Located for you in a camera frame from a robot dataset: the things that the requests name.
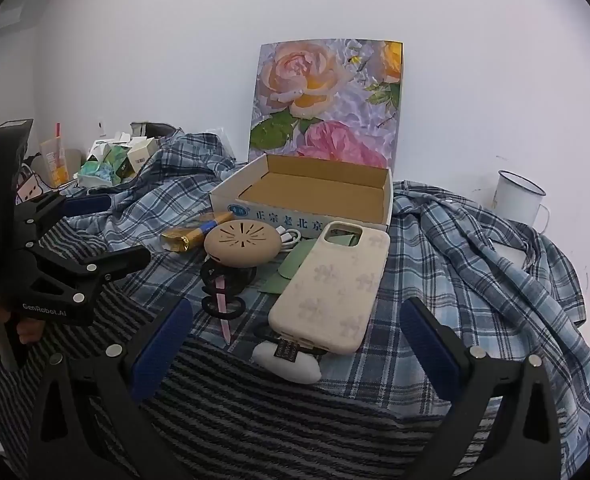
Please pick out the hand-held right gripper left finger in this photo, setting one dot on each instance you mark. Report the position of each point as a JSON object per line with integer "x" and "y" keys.
{"x": 162, "y": 347}

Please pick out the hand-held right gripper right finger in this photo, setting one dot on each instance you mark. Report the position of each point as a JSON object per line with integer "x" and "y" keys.
{"x": 427, "y": 355}

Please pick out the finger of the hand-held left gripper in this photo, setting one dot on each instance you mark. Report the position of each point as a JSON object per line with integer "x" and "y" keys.
{"x": 120, "y": 262}
{"x": 87, "y": 204}

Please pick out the gold foil snack packet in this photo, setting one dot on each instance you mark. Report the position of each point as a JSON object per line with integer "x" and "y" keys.
{"x": 180, "y": 240}

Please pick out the beige phone case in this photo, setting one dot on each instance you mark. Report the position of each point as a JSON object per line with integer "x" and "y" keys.
{"x": 325, "y": 290}

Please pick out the round beige vented case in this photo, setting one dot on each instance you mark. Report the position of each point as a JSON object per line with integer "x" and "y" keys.
{"x": 242, "y": 242}

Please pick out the green felt pouch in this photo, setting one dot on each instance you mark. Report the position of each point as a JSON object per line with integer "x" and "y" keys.
{"x": 295, "y": 265}

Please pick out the cardboard box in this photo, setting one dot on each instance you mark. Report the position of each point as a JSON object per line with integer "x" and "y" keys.
{"x": 315, "y": 190}

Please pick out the person's left hand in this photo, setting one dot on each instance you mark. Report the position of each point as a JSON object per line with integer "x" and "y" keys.
{"x": 29, "y": 331}

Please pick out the orange drink cup with straw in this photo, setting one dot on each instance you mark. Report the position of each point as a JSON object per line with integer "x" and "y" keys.
{"x": 54, "y": 160}

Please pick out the pink pen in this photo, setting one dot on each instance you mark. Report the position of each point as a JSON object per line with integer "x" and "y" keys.
{"x": 222, "y": 310}

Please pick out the small white carton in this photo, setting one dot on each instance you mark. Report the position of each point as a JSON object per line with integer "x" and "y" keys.
{"x": 142, "y": 157}

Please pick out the dark bag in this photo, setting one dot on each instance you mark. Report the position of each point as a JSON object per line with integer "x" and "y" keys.
{"x": 150, "y": 130}

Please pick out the blue plaid shirt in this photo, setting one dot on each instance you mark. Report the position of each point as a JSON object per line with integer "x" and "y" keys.
{"x": 475, "y": 260}

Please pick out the grey striped cloth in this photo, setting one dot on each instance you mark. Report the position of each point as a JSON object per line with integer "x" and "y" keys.
{"x": 250, "y": 425}

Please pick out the white pouch with black label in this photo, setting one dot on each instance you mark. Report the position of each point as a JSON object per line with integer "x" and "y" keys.
{"x": 295, "y": 367}

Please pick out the white enamel mug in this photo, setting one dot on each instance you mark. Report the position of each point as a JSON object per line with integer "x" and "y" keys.
{"x": 515, "y": 205}

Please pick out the floral print board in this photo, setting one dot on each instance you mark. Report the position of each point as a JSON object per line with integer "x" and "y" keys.
{"x": 300, "y": 85}

